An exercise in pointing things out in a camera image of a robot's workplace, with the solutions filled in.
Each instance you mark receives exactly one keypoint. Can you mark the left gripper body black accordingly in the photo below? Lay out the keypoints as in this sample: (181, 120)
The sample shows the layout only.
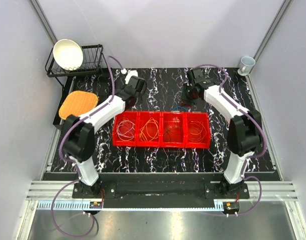
(139, 94)

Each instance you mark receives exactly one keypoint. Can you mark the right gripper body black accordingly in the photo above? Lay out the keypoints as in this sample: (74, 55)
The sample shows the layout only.
(188, 95)

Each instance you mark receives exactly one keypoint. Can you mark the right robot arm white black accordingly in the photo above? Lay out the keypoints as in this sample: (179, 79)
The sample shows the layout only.
(245, 138)

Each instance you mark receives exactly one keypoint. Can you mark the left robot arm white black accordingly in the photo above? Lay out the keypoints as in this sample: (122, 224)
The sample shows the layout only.
(78, 143)

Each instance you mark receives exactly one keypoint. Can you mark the black tray under pad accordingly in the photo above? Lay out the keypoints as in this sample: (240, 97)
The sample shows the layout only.
(57, 122)

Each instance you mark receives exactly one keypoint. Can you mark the pale blue mug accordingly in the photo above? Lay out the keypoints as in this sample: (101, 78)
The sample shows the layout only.
(245, 65)

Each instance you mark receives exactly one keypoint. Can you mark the orange woven pad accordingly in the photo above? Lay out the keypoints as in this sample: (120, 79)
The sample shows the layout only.
(78, 103)

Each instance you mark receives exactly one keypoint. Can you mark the white bowl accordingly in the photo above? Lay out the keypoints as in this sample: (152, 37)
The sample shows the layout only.
(68, 54)

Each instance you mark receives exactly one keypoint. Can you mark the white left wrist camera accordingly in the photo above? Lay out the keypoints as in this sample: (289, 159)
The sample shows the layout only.
(128, 74)

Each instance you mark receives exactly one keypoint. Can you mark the black wire dish rack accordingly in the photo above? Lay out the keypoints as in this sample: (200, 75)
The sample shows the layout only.
(94, 63)

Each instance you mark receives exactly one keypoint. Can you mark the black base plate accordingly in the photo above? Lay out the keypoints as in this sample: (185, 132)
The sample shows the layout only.
(162, 191)

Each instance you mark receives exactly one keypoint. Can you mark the aluminium frame rail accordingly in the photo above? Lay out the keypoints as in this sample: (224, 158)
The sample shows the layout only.
(46, 193)

